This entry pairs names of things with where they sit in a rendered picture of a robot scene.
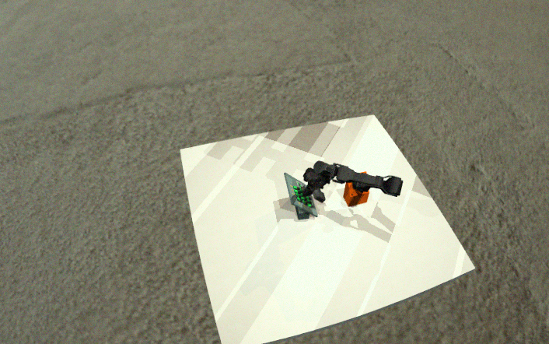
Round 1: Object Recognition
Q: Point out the grey-green switch panel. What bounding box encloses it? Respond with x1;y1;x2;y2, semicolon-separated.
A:
284;172;318;219

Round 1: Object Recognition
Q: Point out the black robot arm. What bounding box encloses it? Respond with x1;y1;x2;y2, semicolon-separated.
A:
303;160;404;197

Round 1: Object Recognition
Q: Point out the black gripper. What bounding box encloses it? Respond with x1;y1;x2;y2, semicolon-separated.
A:
302;167;330;202

